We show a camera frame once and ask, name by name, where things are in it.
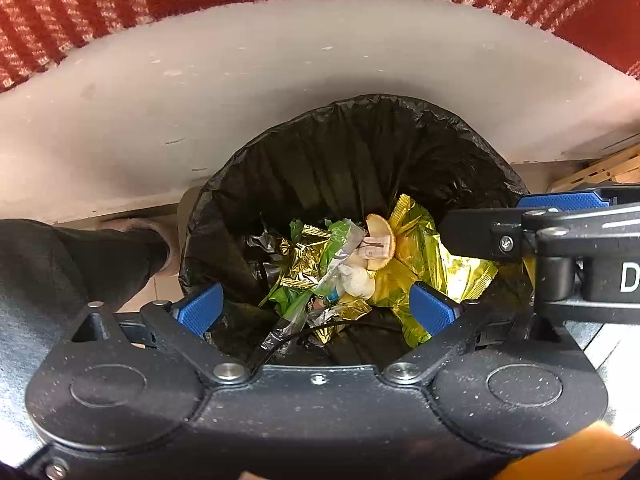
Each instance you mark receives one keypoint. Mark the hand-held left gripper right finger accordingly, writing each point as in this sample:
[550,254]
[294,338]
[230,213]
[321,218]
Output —
[432,310]

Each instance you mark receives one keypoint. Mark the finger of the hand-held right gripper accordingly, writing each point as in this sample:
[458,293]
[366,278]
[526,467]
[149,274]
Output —
[475,232]
[560,200]

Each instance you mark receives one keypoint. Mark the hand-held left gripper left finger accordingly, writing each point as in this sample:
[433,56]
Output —
[200,307]

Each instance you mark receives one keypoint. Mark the yellow-green foil snack bag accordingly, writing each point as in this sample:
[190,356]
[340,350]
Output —
[420,255]

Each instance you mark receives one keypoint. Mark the white tissue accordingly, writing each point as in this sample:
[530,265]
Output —
[357,282]

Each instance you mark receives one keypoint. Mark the gold candy wrapper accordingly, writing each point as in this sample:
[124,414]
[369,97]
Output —
[312,232]
[295,260]

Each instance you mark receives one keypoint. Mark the gold wrapper silver inside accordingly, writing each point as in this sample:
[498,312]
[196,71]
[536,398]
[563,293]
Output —
[325,317]

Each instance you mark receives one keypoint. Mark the clear green plastic wrapper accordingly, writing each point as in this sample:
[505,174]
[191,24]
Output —
[345,245]

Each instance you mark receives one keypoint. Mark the trash bin with black liner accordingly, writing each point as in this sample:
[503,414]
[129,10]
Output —
[325,160]

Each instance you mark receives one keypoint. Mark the wooden slatted rack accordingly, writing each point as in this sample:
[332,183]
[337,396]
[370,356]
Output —
[600,170]

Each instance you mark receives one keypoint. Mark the red plaid blanket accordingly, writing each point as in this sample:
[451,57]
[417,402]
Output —
[75,0]

